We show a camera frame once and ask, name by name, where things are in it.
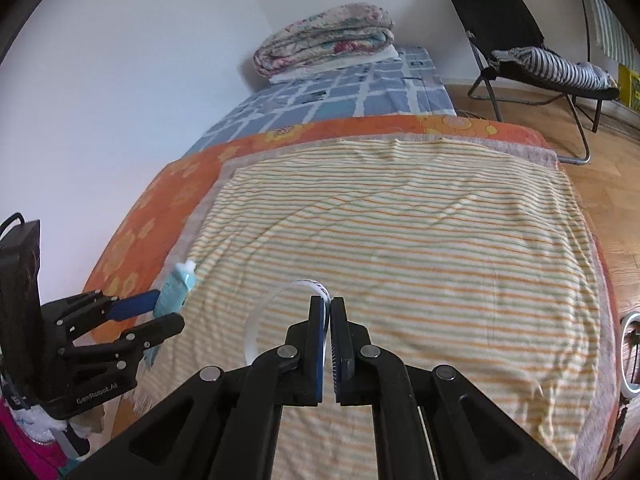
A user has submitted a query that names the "yellow green box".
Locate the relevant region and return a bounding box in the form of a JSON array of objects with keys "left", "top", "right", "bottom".
[{"left": 618, "top": 64, "right": 640, "bottom": 112}]

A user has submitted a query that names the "green striped hanging towel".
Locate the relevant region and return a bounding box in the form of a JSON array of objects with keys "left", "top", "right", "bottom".
[{"left": 587, "top": 0, "right": 639, "bottom": 72}]

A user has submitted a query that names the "striped cloth on chair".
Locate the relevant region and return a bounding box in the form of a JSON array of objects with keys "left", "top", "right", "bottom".
[{"left": 491, "top": 47, "right": 617, "bottom": 91}]

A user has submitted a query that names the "pink sleeve left forearm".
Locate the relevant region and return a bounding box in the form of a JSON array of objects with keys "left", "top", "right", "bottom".
[{"left": 1, "top": 400, "right": 67, "bottom": 479}]

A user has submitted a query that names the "folded floral quilt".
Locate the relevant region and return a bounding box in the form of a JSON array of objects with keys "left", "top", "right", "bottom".
[{"left": 253, "top": 2, "right": 395, "bottom": 77}]

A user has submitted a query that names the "light blue cream tube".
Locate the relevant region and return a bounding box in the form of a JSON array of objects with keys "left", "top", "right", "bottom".
[{"left": 142, "top": 259, "right": 198, "bottom": 369}]

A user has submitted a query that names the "striped yellow towel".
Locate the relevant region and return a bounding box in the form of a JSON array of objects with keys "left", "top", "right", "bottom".
[{"left": 131, "top": 136, "right": 622, "bottom": 480}]

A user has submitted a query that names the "white wristband ring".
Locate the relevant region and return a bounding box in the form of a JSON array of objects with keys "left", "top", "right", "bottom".
[{"left": 243, "top": 277, "right": 332, "bottom": 366}]

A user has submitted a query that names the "black folding chair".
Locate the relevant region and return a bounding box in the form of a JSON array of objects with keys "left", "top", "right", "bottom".
[{"left": 450, "top": 0, "right": 620, "bottom": 166}]

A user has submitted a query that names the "blue checked bed sheet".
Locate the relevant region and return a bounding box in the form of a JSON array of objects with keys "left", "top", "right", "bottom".
[{"left": 188, "top": 47, "right": 456, "bottom": 155}]

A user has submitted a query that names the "white gloved left hand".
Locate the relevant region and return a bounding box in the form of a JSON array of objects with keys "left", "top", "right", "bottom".
[{"left": 8, "top": 405, "right": 105, "bottom": 460}]

